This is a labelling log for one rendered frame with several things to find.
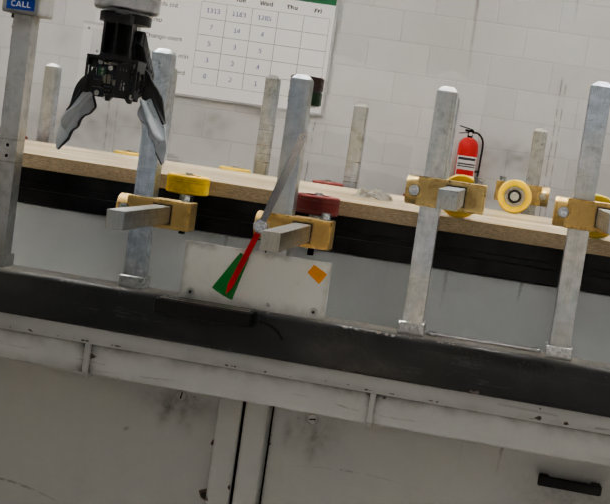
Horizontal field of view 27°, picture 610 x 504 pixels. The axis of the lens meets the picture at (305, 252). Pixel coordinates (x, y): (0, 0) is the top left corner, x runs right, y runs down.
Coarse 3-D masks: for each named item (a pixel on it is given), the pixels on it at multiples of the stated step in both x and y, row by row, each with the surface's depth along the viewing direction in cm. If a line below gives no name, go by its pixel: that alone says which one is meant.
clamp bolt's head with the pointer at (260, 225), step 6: (258, 222) 214; (258, 228) 215; (264, 228) 214; (258, 234) 216; (252, 240) 216; (252, 246) 216; (246, 252) 217; (246, 258) 217; (240, 264) 217; (240, 270) 217; (234, 276) 217; (234, 282) 217; (228, 288) 218
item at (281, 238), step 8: (288, 224) 208; (296, 224) 211; (304, 224) 214; (264, 232) 188; (272, 232) 188; (280, 232) 188; (288, 232) 193; (296, 232) 201; (304, 232) 209; (264, 240) 188; (272, 240) 188; (280, 240) 188; (288, 240) 195; (296, 240) 202; (304, 240) 210; (264, 248) 188; (272, 248) 188; (280, 248) 189; (288, 248) 196
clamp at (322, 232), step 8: (256, 216) 217; (272, 216) 216; (280, 216) 216; (288, 216) 216; (296, 216) 216; (304, 216) 219; (272, 224) 216; (280, 224) 216; (312, 224) 215; (320, 224) 215; (328, 224) 215; (312, 232) 215; (320, 232) 215; (328, 232) 215; (312, 240) 215; (320, 240) 215; (328, 240) 215; (312, 248) 215; (320, 248) 215; (328, 248) 215
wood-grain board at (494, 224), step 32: (32, 160) 243; (64, 160) 242; (96, 160) 255; (128, 160) 280; (224, 192) 237; (256, 192) 236; (320, 192) 257; (352, 192) 282; (416, 224) 231; (448, 224) 231; (480, 224) 230; (512, 224) 237; (544, 224) 259; (608, 256) 226
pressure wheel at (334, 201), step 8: (304, 200) 225; (312, 200) 224; (320, 200) 224; (328, 200) 224; (336, 200) 226; (296, 208) 227; (304, 208) 225; (312, 208) 224; (320, 208) 224; (328, 208) 225; (336, 208) 226; (312, 216) 227; (320, 216) 227; (336, 216) 227
